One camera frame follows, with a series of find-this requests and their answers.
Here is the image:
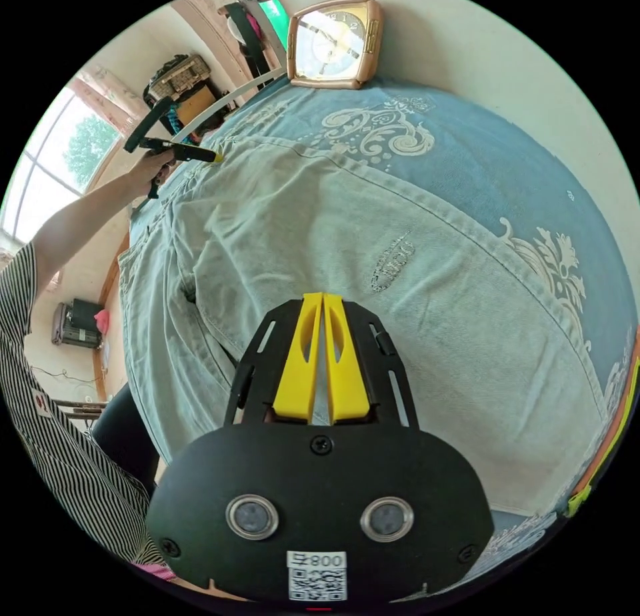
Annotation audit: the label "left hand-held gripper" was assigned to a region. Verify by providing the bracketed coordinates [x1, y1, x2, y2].
[137, 137, 225, 199]

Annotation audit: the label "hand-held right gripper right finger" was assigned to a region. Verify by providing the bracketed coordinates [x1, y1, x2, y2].
[323, 292, 372, 425]

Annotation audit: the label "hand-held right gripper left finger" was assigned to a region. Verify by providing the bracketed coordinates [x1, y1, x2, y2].
[272, 292, 324, 423]

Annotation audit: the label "blue denim pants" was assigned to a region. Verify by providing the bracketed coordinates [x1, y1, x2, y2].
[117, 137, 609, 517]

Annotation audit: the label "person's left forearm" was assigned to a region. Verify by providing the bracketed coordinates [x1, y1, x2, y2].
[35, 171, 147, 293]

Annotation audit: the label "person's left hand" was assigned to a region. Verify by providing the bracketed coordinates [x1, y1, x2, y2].
[125, 151, 177, 197]

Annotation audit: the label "square gold-framed clock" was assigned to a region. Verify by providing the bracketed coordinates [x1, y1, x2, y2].
[285, 0, 383, 91]

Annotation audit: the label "window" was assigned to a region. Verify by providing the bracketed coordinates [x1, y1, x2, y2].
[0, 87, 124, 245]

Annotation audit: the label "grey appliance with pink cloth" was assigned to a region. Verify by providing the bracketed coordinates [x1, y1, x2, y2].
[51, 297, 111, 350]

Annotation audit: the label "person's body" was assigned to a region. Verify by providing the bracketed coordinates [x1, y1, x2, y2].
[0, 241, 177, 583]

